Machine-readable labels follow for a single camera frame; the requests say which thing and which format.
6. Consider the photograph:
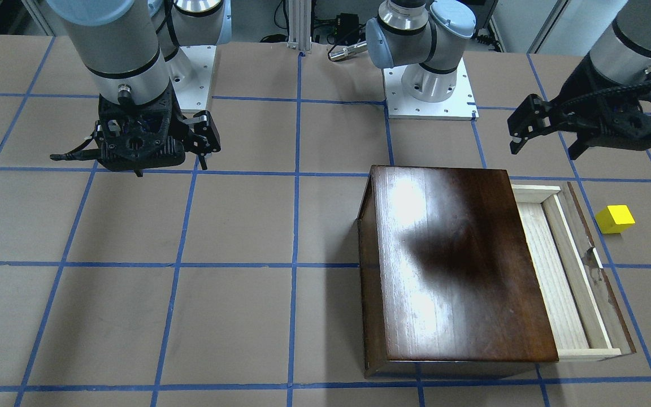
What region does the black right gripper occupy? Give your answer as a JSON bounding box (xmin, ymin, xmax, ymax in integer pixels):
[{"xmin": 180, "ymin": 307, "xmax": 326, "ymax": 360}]
[{"xmin": 50, "ymin": 85, "xmax": 222, "ymax": 172}]

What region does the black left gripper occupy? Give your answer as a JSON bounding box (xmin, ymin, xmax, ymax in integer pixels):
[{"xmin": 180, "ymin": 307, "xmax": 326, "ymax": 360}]
[{"xmin": 508, "ymin": 57, "xmax": 651, "ymax": 161}]

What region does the yellow block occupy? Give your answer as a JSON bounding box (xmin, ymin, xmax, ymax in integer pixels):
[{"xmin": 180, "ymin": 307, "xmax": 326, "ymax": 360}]
[{"xmin": 594, "ymin": 205, "xmax": 636, "ymax": 235}]

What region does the light wooden drawer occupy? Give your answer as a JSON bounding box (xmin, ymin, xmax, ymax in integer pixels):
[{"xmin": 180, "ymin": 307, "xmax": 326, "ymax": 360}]
[{"xmin": 512, "ymin": 183, "xmax": 636, "ymax": 362}]

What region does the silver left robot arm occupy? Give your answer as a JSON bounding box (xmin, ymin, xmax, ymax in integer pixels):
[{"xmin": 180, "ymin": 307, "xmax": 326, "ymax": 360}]
[{"xmin": 365, "ymin": 1, "xmax": 651, "ymax": 160}]

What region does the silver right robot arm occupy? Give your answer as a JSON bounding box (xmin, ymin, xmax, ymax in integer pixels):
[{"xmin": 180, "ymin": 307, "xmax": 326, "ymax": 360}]
[{"xmin": 49, "ymin": 1, "xmax": 232, "ymax": 177}]

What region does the dark wooden drawer cabinet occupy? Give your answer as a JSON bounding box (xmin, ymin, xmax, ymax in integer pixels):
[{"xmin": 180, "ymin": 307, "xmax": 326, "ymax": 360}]
[{"xmin": 357, "ymin": 165, "xmax": 559, "ymax": 379}]

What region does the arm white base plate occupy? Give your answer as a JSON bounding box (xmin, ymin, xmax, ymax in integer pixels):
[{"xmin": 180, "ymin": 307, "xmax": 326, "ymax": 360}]
[
  {"xmin": 166, "ymin": 45, "xmax": 217, "ymax": 113},
  {"xmin": 382, "ymin": 59, "xmax": 480, "ymax": 120}
]

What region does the aluminium frame post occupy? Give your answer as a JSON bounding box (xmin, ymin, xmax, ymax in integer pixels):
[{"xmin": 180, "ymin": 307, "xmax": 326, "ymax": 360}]
[{"xmin": 284, "ymin": 0, "xmax": 313, "ymax": 56}]

